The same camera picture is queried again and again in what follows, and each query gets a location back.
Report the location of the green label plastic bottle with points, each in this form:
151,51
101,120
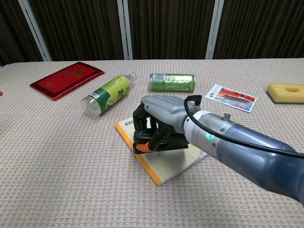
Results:
107,95

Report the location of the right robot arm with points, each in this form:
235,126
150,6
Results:
249,152

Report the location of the red foil booklet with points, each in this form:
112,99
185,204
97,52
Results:
64,80

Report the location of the beige woven tablecloth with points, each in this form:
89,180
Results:
59,154

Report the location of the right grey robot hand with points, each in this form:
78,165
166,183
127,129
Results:
164,109

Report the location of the red picture postcard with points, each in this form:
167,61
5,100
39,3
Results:
232,97

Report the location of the yellow sponge with hole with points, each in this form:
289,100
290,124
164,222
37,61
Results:
275,91

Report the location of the grey partition post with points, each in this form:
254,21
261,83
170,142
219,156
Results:
125,29
35,29
214,29

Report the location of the black partition panel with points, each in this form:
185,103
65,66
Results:
171,28
261,28
12,31
80,28

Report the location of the cream orange-spined notebook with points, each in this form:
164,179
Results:
171,164

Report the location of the green drink can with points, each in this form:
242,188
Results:
173,82

